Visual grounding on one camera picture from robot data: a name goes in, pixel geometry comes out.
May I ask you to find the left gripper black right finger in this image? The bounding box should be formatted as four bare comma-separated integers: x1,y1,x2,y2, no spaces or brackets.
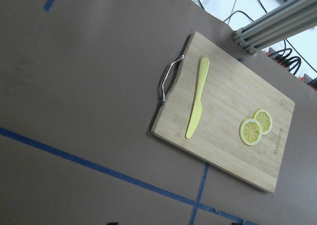
231,221,258,225

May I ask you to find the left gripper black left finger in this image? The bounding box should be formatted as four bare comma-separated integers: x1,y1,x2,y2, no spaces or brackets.
106,222,118,225

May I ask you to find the lemon slice one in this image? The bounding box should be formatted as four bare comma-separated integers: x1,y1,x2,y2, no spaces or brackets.
253,109,273,135

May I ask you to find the yellow plastic knife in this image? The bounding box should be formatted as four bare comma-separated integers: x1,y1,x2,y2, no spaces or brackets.
185,57,210,139

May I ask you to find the bamboo cutting board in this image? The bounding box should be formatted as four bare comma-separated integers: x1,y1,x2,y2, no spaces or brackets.
151,33,295,193

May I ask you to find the aluminium frame post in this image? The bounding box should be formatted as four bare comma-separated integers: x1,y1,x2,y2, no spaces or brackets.
233,0,317,55

